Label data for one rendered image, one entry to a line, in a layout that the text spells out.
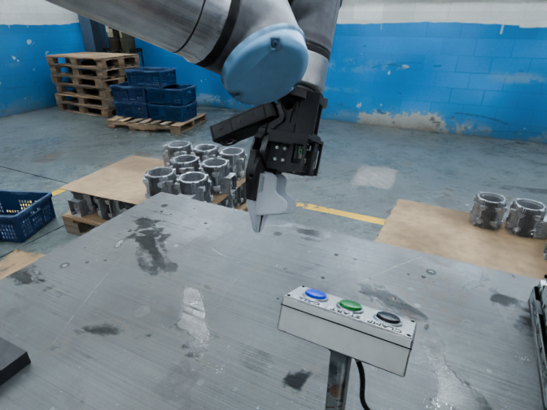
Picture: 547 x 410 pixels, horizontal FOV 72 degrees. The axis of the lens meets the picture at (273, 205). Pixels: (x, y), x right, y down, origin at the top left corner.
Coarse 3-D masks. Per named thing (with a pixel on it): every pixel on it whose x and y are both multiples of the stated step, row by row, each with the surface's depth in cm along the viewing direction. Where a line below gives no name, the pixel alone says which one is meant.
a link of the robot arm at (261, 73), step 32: (64, 0) 28; (96, 0) 28; (128, 0) 28; (160, 0) 29; (192, 0) 30; (224, 0) 32; (256, 0) 34; (128, 32) 32; (160, 32) 31; (192, 32) 32; (224, 32) 33; (256, 32) 33; (288, 32) 34; (224, 64) 35; (256, 64) 35; (288, 64) 36; (256, 96) 39
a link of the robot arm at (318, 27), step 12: (300, 0) 47; (312, 0) 48; (324, 0) 49; (336, 0) 50; (300, 12) 48; (312, 12) 48; (324, 12) 49; (336, 12) 51; (300, 24) 49; (312, 24) 49; (324, 24) 49; (312, 36) 49; (324, 36) 50; (312, 48) 49; (324, 48) 50
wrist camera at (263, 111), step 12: (252, 108) 54; (264, 108) 53; (228, 120) 55; (240, 120) 55; (252, 120) 54; (264, 120) 53; (216, 132) 56; (228, 132) 55; (240, 132) 56; (252, 132) 57; (228, 144) 58
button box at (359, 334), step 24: (288, 312) 50; (312, 312) 49; (336, 312) 48; (360, 312) 49; (312, 336) 49; (336, 336) 48; (360, 336) 46; (384, 336) 45; (408, 336) 44; (360, 360) 46; (384, 360) 45; (408, 360) 44
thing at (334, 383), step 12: (336, 360) 51; (348, 360) 50; (336, 372) 52; (348, 372) 53; (360, 372) 55; (336, 384) 53; (360, 384) 57; (336, 396) 54; (360, 396) 58; (336, 408) 55
